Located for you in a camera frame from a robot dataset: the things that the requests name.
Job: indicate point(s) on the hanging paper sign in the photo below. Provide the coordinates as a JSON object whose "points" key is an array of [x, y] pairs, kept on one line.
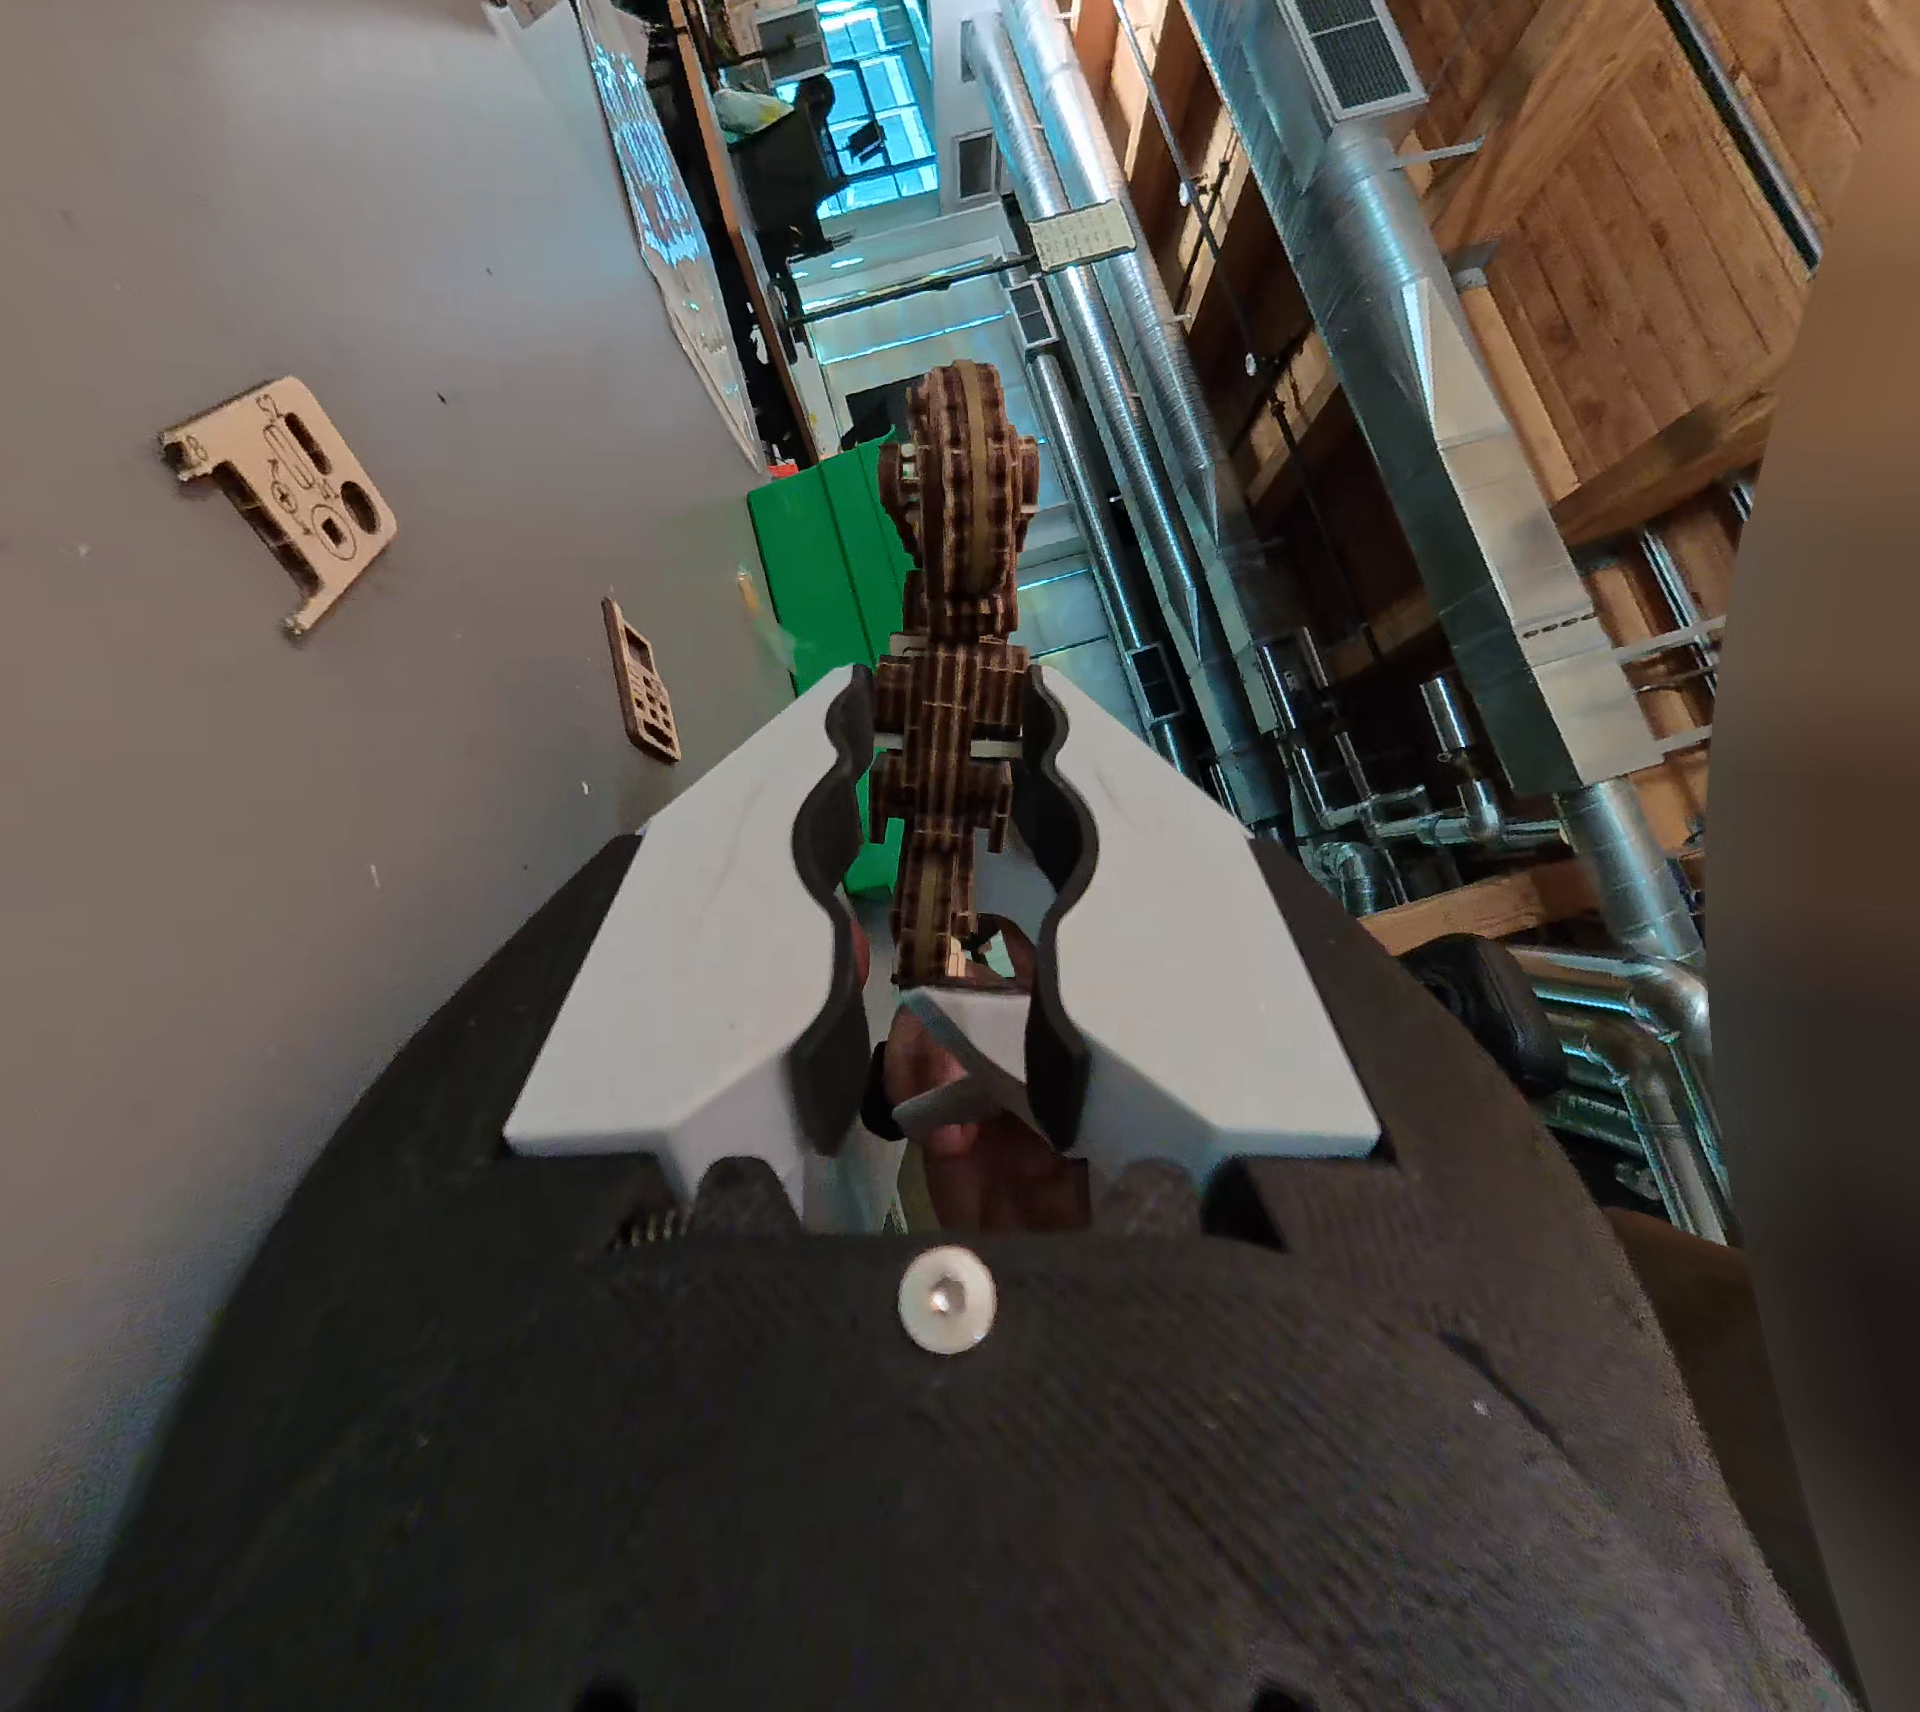
{"points": [[1081, 233]]}

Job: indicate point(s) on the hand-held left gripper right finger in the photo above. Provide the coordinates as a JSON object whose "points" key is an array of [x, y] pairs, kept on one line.
{"points": [[1214, 993]]}

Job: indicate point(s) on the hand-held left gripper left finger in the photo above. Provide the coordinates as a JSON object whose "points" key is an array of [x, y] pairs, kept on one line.
{"points": [[675, 977]]}

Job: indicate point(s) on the wooden keypad-shaped puzzle piece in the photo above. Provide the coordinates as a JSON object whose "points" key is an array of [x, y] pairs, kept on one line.
{"points": [[622, 641]]}

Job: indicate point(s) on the person's right hand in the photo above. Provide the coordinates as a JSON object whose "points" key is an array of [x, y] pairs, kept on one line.
{"points": [[991, 1165]]}

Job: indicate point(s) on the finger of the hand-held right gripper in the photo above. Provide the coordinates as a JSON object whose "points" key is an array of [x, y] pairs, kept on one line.
{"points": [[983, 1030]]}

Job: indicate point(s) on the wooden puzzle piece with holes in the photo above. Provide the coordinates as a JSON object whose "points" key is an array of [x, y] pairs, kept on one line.
{"points": [[271, 423]]}

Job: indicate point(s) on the grey desk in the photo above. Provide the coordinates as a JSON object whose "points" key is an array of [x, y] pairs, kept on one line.
{"points": [[301, 167]]}

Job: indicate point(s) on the large silver ventilation duct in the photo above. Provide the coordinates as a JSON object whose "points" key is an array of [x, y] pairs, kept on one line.
{"points": [[1394, 287]]}

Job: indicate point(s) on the round silver duct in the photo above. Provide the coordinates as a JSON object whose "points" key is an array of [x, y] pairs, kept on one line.
{"points": [[1051, 242]]}

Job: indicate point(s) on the green plastic bin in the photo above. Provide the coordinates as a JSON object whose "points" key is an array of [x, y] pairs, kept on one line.
{"points": [[825, 556]]}

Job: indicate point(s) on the person's brown clothing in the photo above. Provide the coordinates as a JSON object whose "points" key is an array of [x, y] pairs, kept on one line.
{"points": [[1673, 1293]]}

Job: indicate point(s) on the wooden motorcycle model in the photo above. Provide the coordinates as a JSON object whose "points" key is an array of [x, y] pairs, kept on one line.
{"points": [[952, 722]]}

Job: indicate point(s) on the white vent grille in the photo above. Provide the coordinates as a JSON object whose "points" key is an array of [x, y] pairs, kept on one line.
{"points": [[1346, 24]]}

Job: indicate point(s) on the wooden beam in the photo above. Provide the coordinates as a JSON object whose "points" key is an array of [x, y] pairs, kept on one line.
{"points": [[1501, 905]]}

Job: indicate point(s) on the white printed board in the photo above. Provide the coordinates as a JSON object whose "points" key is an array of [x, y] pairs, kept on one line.
{"points": [[660, 197]]}

